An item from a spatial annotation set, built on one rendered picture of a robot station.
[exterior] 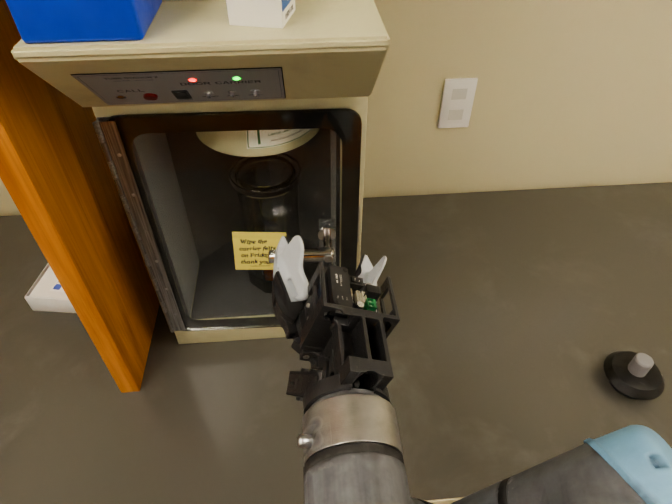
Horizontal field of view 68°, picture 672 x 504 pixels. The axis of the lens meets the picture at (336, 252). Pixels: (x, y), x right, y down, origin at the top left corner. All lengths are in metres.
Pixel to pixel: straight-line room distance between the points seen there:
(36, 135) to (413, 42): 0.71
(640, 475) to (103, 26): 0.50
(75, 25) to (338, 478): 0.41
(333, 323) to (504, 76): 0.84
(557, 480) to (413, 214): 0.86
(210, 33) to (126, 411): 0.61
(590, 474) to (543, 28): 0.93
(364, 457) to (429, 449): 0.46
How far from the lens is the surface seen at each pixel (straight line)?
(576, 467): 0.38
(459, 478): 0.81
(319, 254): 0.67
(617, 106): 1.33
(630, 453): 0.37
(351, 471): 0.36
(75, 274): 0.71
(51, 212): 0.66
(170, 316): 0.87
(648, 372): 0.97
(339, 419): 0.38
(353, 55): 0.48
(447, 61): 1.11
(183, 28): 0.51
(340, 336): 0.41
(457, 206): 1.21
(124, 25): 0.49
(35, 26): 0.51
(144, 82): 0.54
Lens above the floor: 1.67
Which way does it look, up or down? 44 degrees down
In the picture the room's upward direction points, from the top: straight up
